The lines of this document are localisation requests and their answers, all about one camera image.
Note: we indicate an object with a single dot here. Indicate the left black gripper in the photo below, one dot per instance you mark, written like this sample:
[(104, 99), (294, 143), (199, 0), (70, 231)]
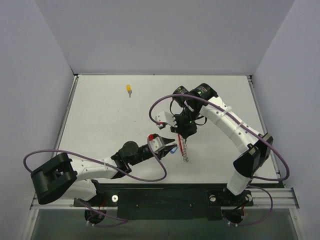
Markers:
[(164, 152)]

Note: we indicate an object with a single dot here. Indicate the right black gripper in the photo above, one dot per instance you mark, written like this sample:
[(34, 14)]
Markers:
[(186, 131)]

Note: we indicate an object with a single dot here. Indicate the blue tagged key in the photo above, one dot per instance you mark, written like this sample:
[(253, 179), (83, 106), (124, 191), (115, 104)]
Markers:
[(173, 150)]

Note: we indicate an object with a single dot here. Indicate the red handled keyring holder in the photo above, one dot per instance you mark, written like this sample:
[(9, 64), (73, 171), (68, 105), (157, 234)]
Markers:
[(183, 148)]

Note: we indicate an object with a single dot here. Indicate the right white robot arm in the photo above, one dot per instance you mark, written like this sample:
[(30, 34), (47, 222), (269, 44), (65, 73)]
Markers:
[(204, 102)]

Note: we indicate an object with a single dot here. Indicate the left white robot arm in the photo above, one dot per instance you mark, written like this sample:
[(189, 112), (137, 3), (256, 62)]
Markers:
[(53, 179)]

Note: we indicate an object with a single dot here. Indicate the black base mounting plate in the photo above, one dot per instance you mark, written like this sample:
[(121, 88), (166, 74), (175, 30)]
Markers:
[(169, 201)]

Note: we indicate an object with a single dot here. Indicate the yellow tagged key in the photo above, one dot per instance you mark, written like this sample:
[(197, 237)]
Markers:
[(129, 90)]

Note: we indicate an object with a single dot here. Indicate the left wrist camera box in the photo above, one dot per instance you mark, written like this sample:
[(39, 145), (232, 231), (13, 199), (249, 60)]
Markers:
[(156, 143)]

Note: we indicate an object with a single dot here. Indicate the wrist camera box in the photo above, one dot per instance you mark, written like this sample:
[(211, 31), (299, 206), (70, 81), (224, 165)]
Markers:
[(156, 143), (165, 118)]

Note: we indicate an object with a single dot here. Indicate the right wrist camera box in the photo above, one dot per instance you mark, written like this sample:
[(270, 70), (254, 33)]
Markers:
[(165, 118)]

